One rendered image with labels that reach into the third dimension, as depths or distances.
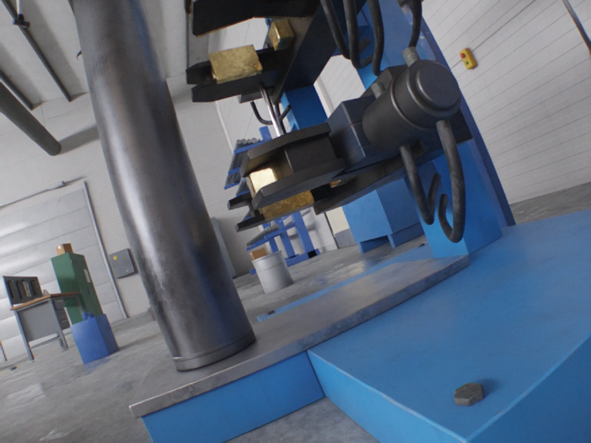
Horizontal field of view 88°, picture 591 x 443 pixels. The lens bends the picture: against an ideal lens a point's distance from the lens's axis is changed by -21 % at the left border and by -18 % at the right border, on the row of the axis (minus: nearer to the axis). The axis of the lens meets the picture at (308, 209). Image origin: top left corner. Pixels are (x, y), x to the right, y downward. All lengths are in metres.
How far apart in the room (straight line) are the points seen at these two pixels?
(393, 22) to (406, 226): 2.25
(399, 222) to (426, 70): 2.68
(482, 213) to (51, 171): 12.56
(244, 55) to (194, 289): 0.78
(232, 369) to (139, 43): 0.83
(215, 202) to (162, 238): 10.97
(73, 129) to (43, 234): 3.46
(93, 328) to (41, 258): 9.30
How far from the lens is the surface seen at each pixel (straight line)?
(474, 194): 1.16
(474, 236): 1.13
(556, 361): 0.44
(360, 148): 0.70
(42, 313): 6.70
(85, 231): 12.15
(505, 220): 1.66
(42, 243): 12.60
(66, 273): 8.12
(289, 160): 0.70
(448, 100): 0.60
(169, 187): 0.87
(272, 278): 3.37
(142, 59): 1.03
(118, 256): 11.61
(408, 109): 0.59
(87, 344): 3.43
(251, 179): 0.79
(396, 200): 3.24
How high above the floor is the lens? 0.34
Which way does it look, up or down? 4 degrees up
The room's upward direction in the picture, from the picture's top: 21 degrees counter-clockwise
